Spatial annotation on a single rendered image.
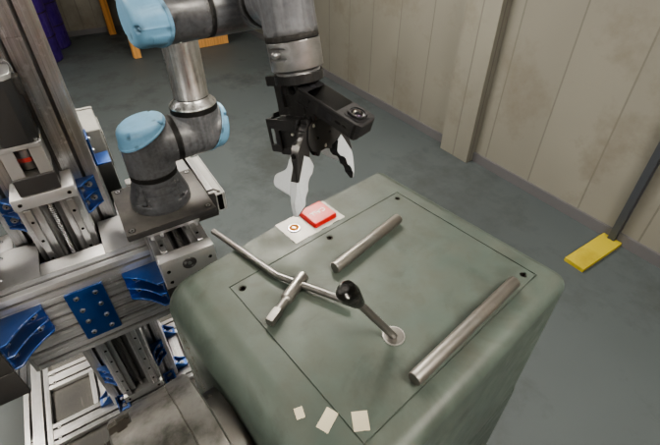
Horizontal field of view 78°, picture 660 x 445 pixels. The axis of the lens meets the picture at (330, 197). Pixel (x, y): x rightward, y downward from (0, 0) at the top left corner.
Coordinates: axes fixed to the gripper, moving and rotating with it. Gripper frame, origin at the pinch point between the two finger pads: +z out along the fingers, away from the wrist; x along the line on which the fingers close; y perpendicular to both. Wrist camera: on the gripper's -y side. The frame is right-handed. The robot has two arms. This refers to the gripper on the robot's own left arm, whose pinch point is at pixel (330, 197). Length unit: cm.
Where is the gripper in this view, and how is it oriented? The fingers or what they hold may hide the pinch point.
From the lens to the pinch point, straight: 66.2
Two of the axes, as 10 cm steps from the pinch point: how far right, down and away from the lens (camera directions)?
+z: 1.5, 8.9, 4.4
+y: -7.9, -1.6, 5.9
